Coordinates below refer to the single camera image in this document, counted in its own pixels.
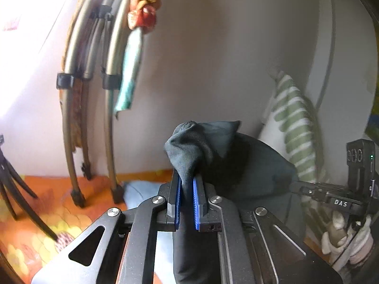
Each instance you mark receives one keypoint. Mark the dark pants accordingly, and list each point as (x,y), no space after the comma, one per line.
(207,153)

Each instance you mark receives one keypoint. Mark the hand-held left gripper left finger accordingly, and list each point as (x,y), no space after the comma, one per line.
(177,204)

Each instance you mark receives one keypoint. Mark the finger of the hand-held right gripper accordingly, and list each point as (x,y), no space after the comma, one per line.
(308,190)

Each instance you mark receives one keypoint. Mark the light blue cloth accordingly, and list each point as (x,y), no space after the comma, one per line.
(139,192)

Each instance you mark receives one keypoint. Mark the green striped white cloth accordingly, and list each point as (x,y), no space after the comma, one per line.
(293,118)

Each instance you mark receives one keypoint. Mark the teal cloth strip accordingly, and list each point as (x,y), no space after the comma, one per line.
(130,74)

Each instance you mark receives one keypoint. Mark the person's right hand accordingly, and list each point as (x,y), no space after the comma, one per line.
(334,236)

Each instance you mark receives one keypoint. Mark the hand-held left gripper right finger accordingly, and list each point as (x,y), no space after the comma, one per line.
(196,207)

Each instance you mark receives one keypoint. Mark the black tripod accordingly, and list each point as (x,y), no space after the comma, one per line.
(6,183)

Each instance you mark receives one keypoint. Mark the orange patterned ironing board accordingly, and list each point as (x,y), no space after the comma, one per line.
(35,222)

